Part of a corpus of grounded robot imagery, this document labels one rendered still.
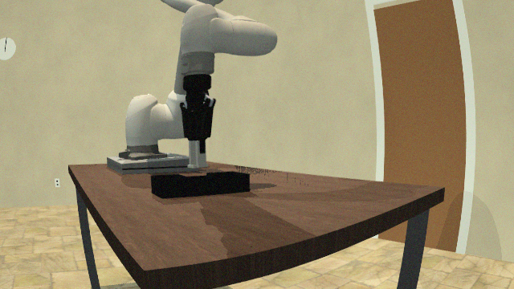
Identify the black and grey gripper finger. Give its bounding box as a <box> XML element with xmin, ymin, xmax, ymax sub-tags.
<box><xmin>193</xmin><ymin>93</ymin><xmax>216</xmax><ymax>167</ymax></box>
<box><xmin>180</xmin><ymin>97</ymin><xmax>196</xmax><ymax>165</ymax></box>

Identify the black rack of bins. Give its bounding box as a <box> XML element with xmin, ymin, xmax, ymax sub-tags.
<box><xmin>152</xmin><ymin>171</ymin><xmax>250</xmax><ymax>198</ymax></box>

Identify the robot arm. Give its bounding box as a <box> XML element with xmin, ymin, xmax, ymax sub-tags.
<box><xmin>117</xmin><ymin>0</ymin><xmax>277</xmax><ymax>161</ymax></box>

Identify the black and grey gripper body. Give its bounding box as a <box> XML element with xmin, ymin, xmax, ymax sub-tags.
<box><xmin>183</xmin><ymin>74</ymin><xmax>211</xmax><ymax>111</ymax></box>

